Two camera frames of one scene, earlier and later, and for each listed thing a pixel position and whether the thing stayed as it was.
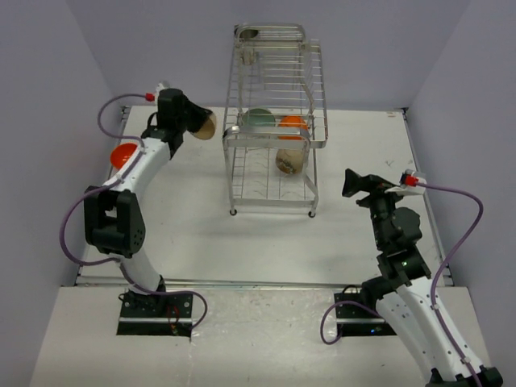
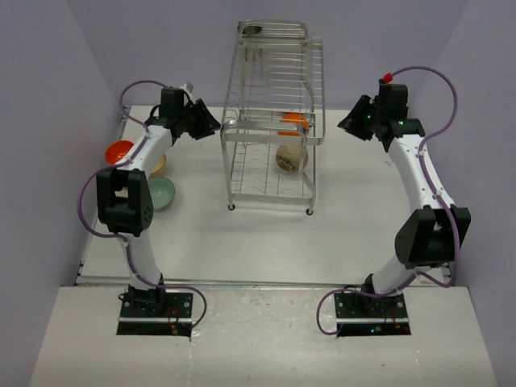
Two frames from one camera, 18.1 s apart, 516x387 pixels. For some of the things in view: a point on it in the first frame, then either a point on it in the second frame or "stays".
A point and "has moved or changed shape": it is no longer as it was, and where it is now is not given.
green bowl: x=259 y=117 → x=162 y=191
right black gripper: x=373 y=185 → x=351 y=124
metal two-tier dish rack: x=276 y=117 stays
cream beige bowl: x=208 y=129 has moved or changed shape
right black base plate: x=357 y=320 stays
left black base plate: x=158 y=314 stays
